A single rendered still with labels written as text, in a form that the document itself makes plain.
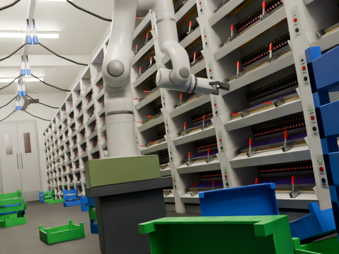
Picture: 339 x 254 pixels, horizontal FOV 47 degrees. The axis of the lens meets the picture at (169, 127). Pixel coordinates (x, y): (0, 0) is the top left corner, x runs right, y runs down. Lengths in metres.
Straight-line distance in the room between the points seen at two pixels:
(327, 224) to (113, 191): 0.75
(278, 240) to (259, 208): 0.98
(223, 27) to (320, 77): 1.64
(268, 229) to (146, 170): 0.90
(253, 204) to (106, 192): 0.60
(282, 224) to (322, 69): 0.26
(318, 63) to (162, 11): 1.15
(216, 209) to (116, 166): 0.45
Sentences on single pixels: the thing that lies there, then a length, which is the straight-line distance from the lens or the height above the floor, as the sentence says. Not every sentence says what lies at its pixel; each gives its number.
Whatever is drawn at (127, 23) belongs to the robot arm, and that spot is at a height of 0.95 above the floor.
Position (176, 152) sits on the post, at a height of 0.42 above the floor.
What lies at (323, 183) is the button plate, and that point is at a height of 0.18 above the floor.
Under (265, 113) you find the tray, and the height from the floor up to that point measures 0.50.
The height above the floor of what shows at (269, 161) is 0.28.
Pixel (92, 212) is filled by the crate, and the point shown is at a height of 0.12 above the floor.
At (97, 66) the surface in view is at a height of 1.70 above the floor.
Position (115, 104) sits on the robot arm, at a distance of 1.61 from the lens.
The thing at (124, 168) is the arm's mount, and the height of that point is 0.33.
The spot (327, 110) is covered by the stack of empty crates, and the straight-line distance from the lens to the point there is 0.69.
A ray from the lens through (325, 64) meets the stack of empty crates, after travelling 0.68.
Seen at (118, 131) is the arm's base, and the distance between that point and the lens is 1.59.
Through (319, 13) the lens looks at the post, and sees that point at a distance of 1.72.
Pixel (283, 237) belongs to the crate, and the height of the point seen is 0.17.
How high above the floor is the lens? 0.30
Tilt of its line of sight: 6 degrees up
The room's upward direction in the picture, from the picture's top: 8 degrees counter-clockwise
